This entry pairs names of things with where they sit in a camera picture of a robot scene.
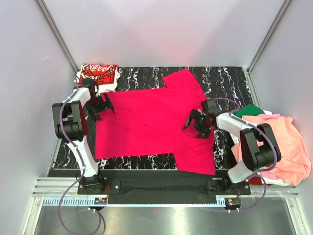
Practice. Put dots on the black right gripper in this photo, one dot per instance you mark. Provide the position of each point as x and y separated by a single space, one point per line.
197 123

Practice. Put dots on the right aluminium frame post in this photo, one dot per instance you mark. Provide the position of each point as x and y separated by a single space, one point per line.
269 34

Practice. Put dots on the light pink t-shirt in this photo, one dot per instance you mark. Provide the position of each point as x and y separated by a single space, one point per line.
270 116

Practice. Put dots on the magenta t-shirt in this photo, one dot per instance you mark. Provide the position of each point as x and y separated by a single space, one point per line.
145 122

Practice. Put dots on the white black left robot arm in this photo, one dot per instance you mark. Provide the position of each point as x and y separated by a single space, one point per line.
70 125

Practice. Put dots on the dark red t-shirt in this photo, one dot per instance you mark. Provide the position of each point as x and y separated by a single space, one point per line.
257 180

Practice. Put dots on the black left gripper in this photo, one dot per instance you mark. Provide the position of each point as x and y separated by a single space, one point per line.
99 107

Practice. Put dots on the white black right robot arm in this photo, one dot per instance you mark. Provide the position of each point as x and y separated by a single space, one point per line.
259 147

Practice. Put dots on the orange connector board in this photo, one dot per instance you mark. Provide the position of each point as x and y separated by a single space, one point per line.
233 202
101 200

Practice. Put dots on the folded white red graphic t-shirt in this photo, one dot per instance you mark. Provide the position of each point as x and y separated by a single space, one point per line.
105 75

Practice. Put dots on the aluminium frame rail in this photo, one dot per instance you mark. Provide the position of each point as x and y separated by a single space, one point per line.
56 33

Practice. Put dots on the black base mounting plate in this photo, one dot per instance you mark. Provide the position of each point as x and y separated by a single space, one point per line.
166 187

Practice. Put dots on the front aluminium extrusion rail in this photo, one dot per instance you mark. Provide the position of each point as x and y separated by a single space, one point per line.
59 191

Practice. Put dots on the green t-shirt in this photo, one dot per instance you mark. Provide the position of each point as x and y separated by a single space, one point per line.
248 110

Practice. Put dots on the left orange connector board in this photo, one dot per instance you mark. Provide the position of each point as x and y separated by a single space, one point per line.
101 200

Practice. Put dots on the right orange connector board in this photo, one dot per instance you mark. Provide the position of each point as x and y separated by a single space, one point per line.
233 202

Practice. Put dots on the peach t-shirt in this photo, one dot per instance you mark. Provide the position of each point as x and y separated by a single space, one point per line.
295 164

